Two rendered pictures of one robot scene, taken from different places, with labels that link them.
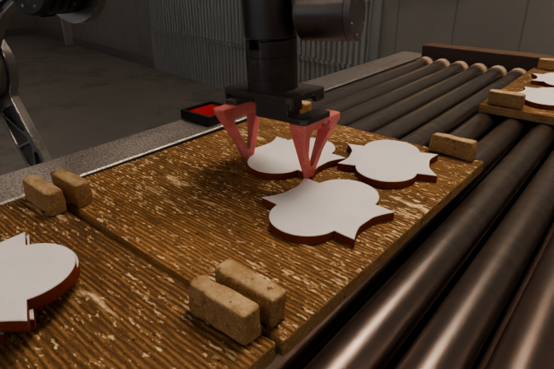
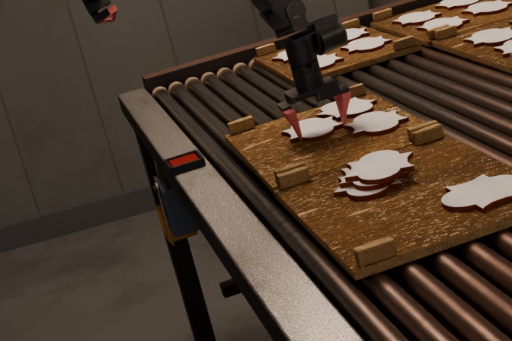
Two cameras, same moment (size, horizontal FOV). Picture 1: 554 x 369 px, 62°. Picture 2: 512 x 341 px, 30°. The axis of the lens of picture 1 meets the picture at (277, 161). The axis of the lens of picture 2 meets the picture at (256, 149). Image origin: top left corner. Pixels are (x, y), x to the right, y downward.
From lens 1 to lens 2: 1.68 m
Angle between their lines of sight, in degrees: 48
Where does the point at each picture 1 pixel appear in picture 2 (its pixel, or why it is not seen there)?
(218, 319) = (431, 136)
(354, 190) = (369, 115)
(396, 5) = not seen: outside the picture
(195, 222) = (354, 149)
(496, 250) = (430, 105)
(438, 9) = not seen: outside the picture
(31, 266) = (378, 156)
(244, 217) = (360, 140)
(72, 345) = (416, 161)
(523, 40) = (88, 59)
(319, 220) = (387, 122)
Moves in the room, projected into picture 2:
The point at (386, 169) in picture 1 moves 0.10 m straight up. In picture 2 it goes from (357, 108) to (347, 63)
